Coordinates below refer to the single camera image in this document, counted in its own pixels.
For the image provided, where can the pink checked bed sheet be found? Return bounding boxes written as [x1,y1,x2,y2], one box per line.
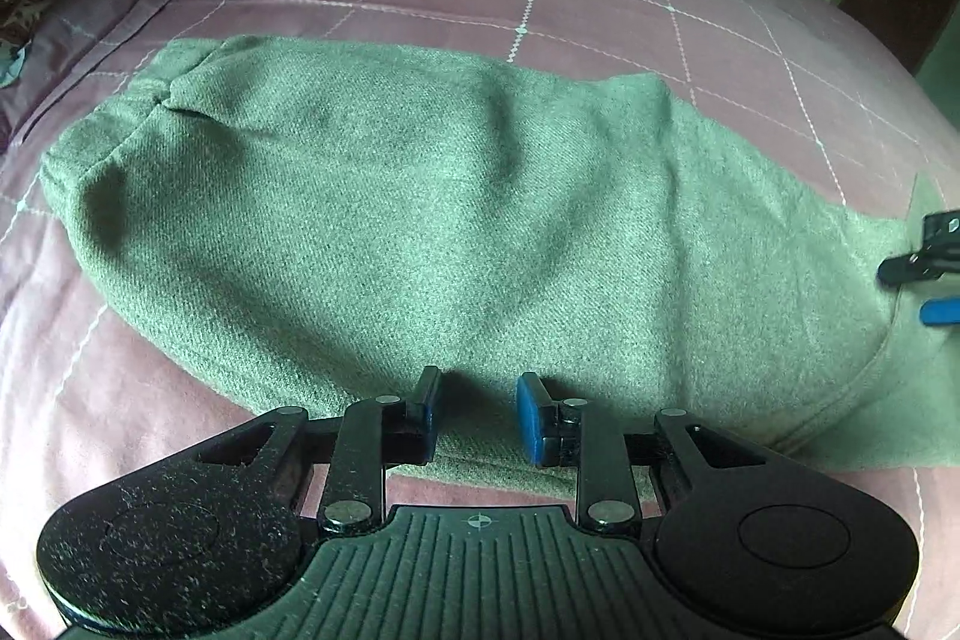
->
[2,0,958,638]

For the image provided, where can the grey-green knit pants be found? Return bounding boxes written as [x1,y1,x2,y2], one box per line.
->
[39,37,958,492]

